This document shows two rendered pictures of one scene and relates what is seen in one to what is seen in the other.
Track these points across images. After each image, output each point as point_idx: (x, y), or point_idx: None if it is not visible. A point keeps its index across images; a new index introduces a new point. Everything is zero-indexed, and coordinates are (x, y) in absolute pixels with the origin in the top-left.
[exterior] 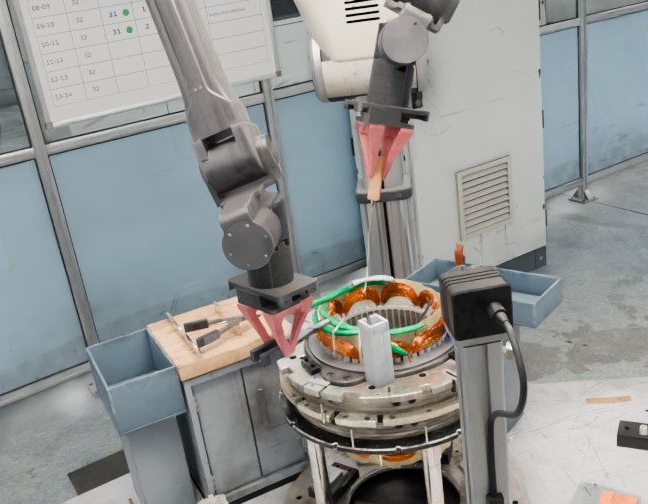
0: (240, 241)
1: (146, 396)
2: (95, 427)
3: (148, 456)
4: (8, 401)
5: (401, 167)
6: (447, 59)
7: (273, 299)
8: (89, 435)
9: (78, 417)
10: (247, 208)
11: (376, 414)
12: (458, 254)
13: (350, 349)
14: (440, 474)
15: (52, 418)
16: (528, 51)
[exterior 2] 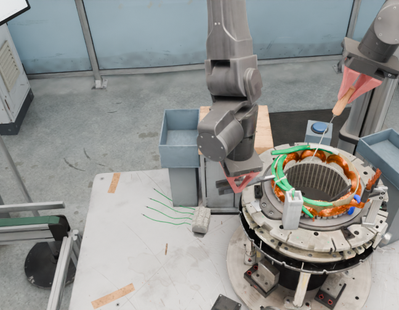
0: (207, 143)
1: (178, 154)
2: (208, 98)
3: (177, 178)
4: (173, 70)
5: None
6: None
7: (228, 170)
8: (204, 101)
9: (202, 90)
10: (215, 127)
11: (278, 240)
12: (370, 182)
13: (281, 197)
14: (308, 279)
15: (191, 85)
16: None
